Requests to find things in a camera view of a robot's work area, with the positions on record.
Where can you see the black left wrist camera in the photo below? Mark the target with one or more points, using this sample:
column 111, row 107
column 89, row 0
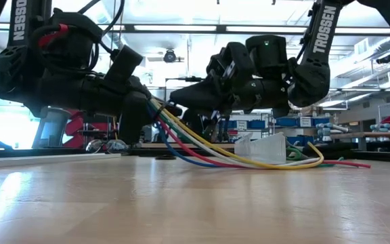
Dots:
column 124, row 64

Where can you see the white frame office chair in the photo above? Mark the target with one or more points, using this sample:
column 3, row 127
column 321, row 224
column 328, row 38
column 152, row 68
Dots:
column 54, row 130

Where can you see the red metal stand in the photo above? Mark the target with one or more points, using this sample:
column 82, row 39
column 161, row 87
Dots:
column 76, row 130

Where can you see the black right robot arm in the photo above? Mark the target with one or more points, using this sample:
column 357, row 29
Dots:
column 310, row 84

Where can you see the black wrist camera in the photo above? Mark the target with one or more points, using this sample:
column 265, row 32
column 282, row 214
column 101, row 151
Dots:
column 239, row 59
column 124, row 64

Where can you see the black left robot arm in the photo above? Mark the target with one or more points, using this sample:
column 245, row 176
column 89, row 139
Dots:
column 9, row 74

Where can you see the small black round camera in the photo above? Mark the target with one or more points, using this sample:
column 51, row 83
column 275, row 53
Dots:
column 170, row 56

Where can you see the wooden workbench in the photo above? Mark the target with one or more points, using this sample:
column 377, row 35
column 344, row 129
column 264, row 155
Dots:
column 384, row 135

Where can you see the blue storage bin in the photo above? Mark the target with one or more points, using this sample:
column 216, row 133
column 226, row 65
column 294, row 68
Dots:
column 320, row 121
column 256, row 124
column 286, row 122

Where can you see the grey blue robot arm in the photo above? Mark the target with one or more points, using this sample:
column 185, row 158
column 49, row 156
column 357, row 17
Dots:
column 327, row 132
column 384, row 128

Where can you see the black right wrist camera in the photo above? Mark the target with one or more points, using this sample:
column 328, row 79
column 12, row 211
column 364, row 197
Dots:
column 239, row 59

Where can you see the black security camera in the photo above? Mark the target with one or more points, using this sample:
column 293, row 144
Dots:
column 384, row 59

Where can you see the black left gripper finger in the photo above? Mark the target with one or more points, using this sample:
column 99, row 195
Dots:
column 174, row 111
column 134, row 118

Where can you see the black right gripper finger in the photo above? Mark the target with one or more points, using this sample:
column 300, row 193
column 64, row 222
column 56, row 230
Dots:
column 208, row 122
column 195, row 98

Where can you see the clear safety glasses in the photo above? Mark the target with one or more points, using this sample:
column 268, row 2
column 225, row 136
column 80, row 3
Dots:
column 117, row 146

